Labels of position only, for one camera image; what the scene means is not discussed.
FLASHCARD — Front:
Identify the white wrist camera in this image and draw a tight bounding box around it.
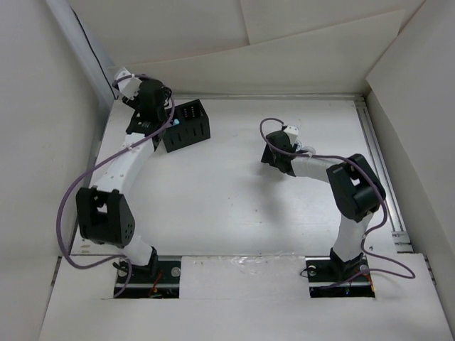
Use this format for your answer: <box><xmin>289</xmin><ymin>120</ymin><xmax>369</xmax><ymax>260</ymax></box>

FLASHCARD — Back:
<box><xmin>282</xmin><ymin>125</ymin><xmax>299</xmax><ymax>145</ymax></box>
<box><xmin>112</xmin><ymin>67</ymin><xmax>142</xmax><ymax>99</ymax></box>

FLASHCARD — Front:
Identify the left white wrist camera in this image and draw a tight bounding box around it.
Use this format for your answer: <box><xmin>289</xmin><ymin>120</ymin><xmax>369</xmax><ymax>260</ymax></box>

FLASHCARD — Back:
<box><xmin>112</xmin><ymin>67</ymin><xmax>142</xmax><ymax>99</ymax></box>

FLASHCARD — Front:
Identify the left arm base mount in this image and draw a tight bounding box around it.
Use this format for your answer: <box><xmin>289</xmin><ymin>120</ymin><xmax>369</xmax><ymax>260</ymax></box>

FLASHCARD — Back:
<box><xmin>113</xmin><ymin>256</ymin><xmax>181</xmax><ymax>299</ymax></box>

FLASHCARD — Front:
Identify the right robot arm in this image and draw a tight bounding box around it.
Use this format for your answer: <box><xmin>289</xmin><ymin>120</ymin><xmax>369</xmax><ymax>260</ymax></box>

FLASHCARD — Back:
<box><xmin>261</xmin><ymin>126</ymin><xmax>385</xmax><ymax>281</ymax></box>

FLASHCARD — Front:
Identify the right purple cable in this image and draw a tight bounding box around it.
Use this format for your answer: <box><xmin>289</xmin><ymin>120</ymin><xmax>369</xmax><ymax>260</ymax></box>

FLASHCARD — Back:
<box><xmin>259</xmin><ymin>118</ymin><xmax>417</xmax><ymax>289</ymax></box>

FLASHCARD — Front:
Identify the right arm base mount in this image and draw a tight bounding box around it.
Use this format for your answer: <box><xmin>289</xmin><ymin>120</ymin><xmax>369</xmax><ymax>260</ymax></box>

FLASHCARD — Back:
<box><xmin>299</xmin><ymin>256</ymin><xmax>375</xmax><ymax>298</ymax></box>

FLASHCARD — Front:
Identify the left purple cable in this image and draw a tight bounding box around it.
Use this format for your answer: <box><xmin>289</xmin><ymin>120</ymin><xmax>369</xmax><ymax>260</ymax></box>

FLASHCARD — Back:
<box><xmin>57</xmin><ymin>73</ymin><xmax>177</xmax><ymax>298</ymax></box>

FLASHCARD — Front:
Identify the purple cable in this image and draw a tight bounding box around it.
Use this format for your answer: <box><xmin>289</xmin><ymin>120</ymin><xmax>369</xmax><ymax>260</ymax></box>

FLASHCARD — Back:
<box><xmin>57</xmin><ymin>73</ymin><xmax>177</xmax><ymax>298</ymax></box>
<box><xmin>259</xmin><ymin>118</ymin><xmax>417</xmax><ymax>289</ymax></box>

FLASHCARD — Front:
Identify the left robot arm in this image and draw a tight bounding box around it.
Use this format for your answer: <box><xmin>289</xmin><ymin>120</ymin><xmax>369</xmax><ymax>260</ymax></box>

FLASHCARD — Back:
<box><xmin>75</xmin><ymin>76</ymin><xmax>172</xmax><ymax>282</ymax></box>

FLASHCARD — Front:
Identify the black slotted organizer box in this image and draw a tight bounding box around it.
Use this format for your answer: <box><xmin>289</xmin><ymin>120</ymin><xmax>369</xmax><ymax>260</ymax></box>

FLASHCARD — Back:
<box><xmin>163</xmin><ymin>99</ymin><xmax>210</xmax><ymax>153</ymax></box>

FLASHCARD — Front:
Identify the white foam board backdrop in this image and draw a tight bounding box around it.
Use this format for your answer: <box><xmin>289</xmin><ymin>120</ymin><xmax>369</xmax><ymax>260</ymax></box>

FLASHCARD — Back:
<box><xmin>126</xmin><ymin>10</ymin><xmax>404</xmax><ymax>94</ymax></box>

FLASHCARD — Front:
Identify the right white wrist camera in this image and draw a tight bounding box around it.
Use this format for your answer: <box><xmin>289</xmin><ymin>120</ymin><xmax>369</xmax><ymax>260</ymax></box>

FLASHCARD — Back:
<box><xmin>282</xmin><ymin>125</ymin><xmax>299</xmax><ymax>145</ymax></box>

